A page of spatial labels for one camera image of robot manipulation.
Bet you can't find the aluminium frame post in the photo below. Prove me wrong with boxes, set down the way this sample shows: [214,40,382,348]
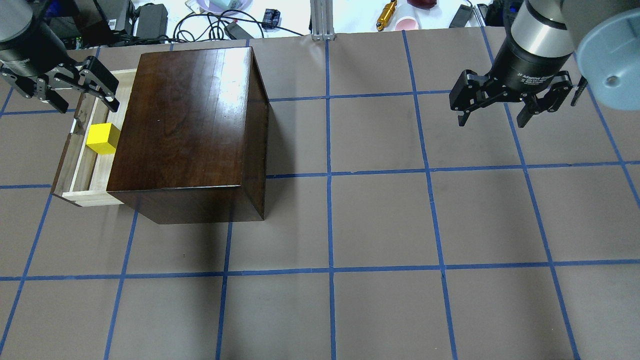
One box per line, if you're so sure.
[310,0,336,41]

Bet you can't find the gold metal cylinder tool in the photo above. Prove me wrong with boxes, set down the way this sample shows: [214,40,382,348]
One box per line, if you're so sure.
[375,0,398,32]

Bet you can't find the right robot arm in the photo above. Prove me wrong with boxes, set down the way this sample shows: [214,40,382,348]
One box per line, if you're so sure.
[449,0,640,128]

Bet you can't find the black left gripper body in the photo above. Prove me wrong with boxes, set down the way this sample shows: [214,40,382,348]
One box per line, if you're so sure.
[0,22,76,98]

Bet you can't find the light wooden drawer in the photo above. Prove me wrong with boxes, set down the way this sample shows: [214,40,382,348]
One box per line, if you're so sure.
[51,68,137,207]

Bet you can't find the purple bowl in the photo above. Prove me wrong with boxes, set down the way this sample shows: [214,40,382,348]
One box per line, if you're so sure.
[196,0,253,14]

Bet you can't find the black power brick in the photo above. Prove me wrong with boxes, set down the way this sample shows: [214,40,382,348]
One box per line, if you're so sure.
[449,4,474,28]

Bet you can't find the black power adapter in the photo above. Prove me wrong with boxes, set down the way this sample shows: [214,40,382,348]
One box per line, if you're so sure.
[135,3,169,39]

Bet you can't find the pink cup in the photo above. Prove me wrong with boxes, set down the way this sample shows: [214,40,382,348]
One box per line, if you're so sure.
[393,15,421,31]

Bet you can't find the dark wooden drawer cabinet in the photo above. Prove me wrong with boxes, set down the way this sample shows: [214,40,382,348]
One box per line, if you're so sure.
[106,47,272,224]

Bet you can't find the yellow cube block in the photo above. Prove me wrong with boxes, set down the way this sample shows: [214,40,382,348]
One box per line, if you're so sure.
[86,122,121,155]

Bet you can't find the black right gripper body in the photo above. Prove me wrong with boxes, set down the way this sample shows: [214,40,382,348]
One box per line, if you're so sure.
[487,35,570,98]

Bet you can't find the black cable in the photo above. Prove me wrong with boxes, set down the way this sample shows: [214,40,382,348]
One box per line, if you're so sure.
[172,10,306,43]

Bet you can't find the small blue black device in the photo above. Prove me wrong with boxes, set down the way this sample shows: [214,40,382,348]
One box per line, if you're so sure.
[261,8,281,31]

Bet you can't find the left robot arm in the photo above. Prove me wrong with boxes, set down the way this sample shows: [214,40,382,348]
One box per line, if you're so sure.
[0,0,120,114]

